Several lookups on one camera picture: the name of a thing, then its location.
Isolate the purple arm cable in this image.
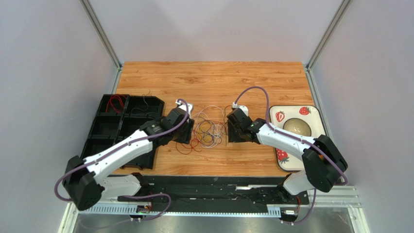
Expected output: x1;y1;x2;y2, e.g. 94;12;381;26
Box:
233;86;348;226
54;98;190;222

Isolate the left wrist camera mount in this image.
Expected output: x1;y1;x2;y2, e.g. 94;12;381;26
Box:
175;100;194;118

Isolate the right aluminium frame post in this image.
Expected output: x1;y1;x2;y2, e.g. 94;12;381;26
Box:
306;0;353;70

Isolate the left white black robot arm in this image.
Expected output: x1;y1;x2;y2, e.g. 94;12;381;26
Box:
54;100;194;211

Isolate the black compartment organizer tray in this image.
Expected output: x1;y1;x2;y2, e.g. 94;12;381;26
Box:
80;94;165;159

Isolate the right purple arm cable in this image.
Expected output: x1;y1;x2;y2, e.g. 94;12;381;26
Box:
233;86;348;226

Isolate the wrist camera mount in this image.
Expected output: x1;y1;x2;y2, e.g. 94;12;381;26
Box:
232;102;249;116
175;100;194;118

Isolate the yellow wire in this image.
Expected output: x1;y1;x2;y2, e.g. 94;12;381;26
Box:
197;122;216;143

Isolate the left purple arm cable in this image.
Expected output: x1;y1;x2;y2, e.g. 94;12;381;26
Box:
54;98;190;222

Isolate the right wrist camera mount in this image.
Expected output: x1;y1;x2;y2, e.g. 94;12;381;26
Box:
232;102;249;116

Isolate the beige ceramic bowl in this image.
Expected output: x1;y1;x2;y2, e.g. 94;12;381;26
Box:
283;118;311;136

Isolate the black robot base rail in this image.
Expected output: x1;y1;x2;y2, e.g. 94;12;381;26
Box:
137;175;310;210

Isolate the white slotted cable duct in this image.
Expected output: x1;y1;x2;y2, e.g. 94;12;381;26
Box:
79;202;281;218

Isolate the left aluminium frame post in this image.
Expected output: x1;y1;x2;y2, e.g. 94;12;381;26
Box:
80;0;122;70

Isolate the aluminium frame post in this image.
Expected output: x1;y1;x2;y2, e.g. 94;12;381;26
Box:
80;0;122;70
306;0;353;70

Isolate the strawberry pattern white tray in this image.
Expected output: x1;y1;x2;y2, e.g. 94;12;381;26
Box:
269;105;326;172

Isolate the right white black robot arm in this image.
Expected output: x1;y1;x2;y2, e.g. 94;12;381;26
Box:
227;108;348;195

